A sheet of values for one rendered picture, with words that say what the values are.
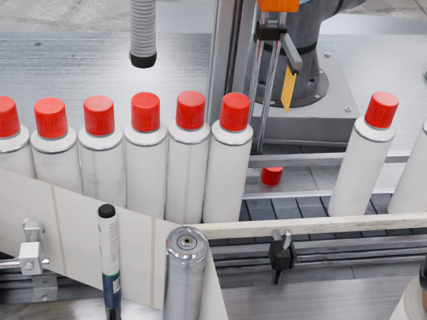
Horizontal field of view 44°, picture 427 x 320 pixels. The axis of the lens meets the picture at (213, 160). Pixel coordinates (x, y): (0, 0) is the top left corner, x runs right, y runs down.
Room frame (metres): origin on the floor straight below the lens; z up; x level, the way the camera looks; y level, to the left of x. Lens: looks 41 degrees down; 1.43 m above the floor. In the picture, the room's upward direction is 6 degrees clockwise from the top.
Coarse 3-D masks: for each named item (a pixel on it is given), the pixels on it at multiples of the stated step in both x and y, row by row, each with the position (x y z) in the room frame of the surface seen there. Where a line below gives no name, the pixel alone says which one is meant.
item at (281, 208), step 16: (256, 208) 0.54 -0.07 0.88; (272, 208) 0.55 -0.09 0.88; (288, 208) 0.55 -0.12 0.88; (304, 208) 0.56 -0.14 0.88; (320, 208) 0.56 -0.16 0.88; (368, 208) 0.57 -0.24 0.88; (384, 208) 0.57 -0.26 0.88; (208, 240) 0.47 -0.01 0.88; (224, 240) 0.48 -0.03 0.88; (240, 240) 0.48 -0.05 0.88; (256, 240) 0.48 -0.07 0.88; (272, 240) 0.49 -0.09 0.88; (304, 240) 0.50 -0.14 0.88; (320, 240) 0.50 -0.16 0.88; (0, 256) 0.41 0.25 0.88
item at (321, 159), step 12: (252, 156) 0.56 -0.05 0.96; (264, 156) 0.57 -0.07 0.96; (276, 156) 0.57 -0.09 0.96; (288, 156) 0.57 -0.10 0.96; (300, 156) 0.57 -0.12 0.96; (312, 156) 0.58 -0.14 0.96; (324, 156) 0.58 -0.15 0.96; (336, 156) 0.58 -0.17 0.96; (396, 156) 0.60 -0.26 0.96; (408, 156) 0.60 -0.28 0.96
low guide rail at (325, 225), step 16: (192, 224) 0.47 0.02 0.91; (208, 224) 0.47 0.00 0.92; (224, 224) 0.47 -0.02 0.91; (240, 224) 0.48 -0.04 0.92; (256, 224) 0.48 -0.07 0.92; (272, 224) 0.48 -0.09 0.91; (288, 224) 0.49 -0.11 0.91; (304, 224) 0.49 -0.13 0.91; (320, 224) 0.49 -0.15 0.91; (336, 224) 0.50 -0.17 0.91; (352, 224) 0.50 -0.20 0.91; (368, 224) 0.51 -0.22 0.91; (384, 224) 0.52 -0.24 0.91; (400, 224) 0.52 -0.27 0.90; (416, 224) 0.53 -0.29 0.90
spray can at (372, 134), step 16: (384, 96) 0.56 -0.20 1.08; (368, 112) 0.55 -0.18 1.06; (384, 112) 0.54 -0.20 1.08; (368, 128) 0.54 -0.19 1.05; (384, 128) 0.54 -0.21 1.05; (352, 144) 0.54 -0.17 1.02; (368, 144) 0.53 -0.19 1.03; (384, 144) 0.53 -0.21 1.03; (352, 160) 0.54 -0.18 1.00; (368, 160) 0.53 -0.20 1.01; (384, 160) 0.54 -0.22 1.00; (352, 176) 0.53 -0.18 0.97; (368, 176) 0.53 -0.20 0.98; (336, 192) 0.54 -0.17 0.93; (352, 192) 0.53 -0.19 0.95; (368, 192) 0.53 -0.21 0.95; (336, 208) 0.54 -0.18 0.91; (352, 208) 0.53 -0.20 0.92
